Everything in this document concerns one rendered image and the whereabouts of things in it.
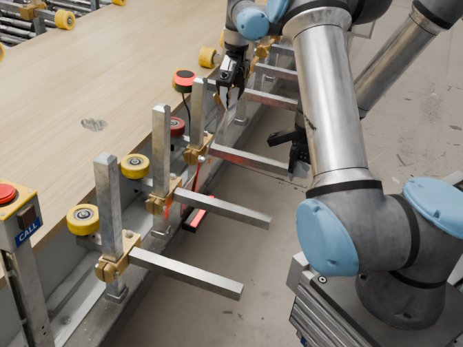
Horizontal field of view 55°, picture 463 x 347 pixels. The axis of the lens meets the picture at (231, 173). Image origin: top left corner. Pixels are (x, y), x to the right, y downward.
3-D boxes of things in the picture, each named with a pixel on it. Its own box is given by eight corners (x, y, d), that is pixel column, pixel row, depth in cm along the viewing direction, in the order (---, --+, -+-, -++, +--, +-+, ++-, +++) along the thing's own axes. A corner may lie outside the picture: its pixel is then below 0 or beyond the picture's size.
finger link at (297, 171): (304, 189, 140) (309, 165, 135) (285, 184, 142) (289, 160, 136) (306, 184, 143) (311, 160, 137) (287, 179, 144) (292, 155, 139)
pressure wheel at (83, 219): (98, 231, 119) (95, 198, 112) (107, 252, 114) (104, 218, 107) (67, 240, 116) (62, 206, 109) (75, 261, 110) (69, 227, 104)
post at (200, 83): (199, 201, 159) (208, 76, 131) (195, 207, 157) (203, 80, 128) (190, 198, 160) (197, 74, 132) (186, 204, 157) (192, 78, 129)
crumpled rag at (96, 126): (112, 124, 144) (112, 118, 142) (98, 133, 138) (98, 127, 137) (90, 116, 146) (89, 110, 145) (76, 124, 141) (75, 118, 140)
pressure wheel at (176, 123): (187, 147, 156) (189, 118, 149) (178, 159, 150) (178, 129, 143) (167, 141, 158) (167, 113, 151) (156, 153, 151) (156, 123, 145)
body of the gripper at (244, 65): (249, 78, 138) (254, 40, 131) (240, 89, 131) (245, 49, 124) (226, 72, 140) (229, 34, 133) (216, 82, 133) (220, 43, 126)
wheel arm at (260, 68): (324, 85, 177) (326, 76, 175) (323, 89, 175) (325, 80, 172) (208, 58, 188) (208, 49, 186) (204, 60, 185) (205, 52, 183)
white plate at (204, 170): (211, 173, 161) (213, 150, 155) (181, 217, 141) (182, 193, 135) (210, 173, 161) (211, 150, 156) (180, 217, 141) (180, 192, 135)
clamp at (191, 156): (212, 146, 154) (213, 134, 151) (197, 167, 143) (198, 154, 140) (197, 142, 155) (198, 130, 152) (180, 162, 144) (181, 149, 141)
